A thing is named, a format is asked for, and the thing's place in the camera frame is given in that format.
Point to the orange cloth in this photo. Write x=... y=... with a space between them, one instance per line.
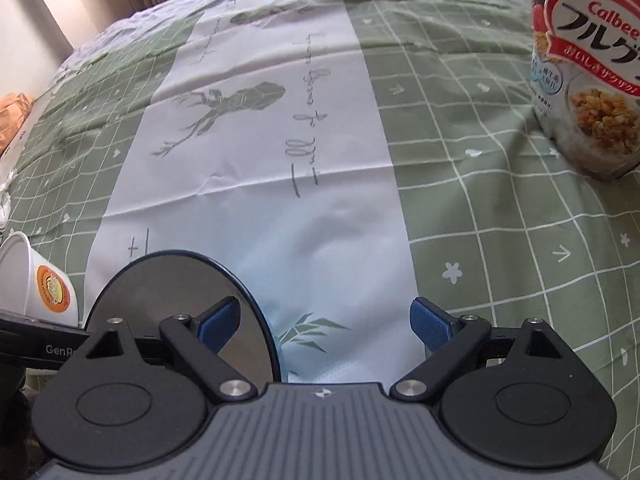
x=12 y=120

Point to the green checked printed bedsheet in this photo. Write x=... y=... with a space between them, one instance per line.
x=450 y=210

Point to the red cereal bag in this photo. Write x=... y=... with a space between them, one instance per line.
x=590 y=60

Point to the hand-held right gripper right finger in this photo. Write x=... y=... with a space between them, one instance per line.
x=429 y=329

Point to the white cup with orange label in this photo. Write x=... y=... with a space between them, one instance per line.
x=30 y=280

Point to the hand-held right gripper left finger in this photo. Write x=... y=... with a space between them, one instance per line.
x=223 y=324

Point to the dark round plate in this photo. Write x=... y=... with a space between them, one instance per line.
x=175 y=285

